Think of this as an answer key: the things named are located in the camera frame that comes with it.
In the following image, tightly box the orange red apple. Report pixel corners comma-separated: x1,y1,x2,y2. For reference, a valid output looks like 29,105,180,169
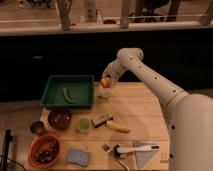
101,77,110,88

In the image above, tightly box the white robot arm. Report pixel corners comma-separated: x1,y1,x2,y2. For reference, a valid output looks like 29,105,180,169
102,48,213,171

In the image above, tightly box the white paper cup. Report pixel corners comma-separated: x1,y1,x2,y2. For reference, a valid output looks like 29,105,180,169
98,85,111,99

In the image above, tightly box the small metal cup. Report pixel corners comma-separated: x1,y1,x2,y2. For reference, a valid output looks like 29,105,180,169
30,121,47,136

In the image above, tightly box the green plastic tray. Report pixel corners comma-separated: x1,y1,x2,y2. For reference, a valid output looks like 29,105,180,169
41,75,95,109

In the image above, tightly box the green bean pod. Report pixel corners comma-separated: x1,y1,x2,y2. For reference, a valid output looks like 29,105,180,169
63,87,75,104

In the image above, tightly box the yellow banana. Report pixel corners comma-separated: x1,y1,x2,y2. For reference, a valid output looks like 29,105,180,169
106,121,130,133

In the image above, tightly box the dark brown bowl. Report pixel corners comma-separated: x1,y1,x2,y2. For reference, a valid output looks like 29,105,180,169
48,108,72,131

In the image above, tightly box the grey folded cloth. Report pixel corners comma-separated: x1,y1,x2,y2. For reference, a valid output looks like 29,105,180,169
133,141,158,169

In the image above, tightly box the blue sponge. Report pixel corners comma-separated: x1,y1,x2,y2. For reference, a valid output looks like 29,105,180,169
66,148,91,167

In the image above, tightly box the orange bowl with food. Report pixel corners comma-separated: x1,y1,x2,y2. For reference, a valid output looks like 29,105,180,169
28,134,60,169

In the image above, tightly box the black stand at left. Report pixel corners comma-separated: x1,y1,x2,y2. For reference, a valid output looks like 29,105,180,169
0,129,13,171

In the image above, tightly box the white handled fork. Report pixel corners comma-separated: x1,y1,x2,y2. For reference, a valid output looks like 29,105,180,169
102,144,160,157

